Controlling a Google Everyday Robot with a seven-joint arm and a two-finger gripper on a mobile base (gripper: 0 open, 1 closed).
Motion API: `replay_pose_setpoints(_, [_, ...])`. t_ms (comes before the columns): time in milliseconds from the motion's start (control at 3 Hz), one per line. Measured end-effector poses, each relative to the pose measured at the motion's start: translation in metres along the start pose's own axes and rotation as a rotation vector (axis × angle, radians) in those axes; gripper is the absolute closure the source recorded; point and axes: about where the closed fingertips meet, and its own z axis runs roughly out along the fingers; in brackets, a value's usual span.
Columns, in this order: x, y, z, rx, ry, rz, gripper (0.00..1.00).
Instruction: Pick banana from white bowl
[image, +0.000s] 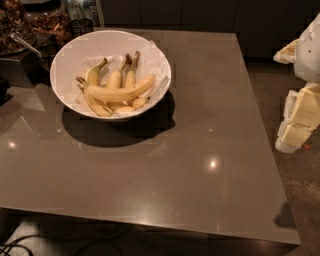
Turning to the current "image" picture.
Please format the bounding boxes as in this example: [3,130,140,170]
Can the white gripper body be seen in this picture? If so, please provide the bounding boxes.
[294,13,320,83]

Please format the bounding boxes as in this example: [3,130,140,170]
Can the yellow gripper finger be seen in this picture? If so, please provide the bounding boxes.
[275,82,320,153]
[273,39,298,64]

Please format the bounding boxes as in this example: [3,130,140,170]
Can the crosswise yellow banana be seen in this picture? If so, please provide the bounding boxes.
[76,74,156,102]

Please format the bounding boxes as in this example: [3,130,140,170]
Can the right yellow banana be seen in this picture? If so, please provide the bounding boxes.
[124,51,148,110]

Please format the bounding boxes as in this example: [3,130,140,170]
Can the white bowl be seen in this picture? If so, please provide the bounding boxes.
[49,29,173,121]

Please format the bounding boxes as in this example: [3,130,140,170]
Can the left yellow banana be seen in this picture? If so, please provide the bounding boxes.
[84,58,112,117]

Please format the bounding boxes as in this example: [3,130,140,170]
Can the dark cup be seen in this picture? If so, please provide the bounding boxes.
[70,18,93,37]

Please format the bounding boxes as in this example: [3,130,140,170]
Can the tray of dried snacks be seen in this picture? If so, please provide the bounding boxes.
[28,8,73,46]

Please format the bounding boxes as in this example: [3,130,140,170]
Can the metal spoon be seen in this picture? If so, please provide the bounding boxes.
[11,32,42,57]

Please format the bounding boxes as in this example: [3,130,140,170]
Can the glass jar of snacks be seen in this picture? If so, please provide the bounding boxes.
[0,0,36,56]

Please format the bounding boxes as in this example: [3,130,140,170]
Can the black cables on floor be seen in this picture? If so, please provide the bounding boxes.
[0,233,44,256]

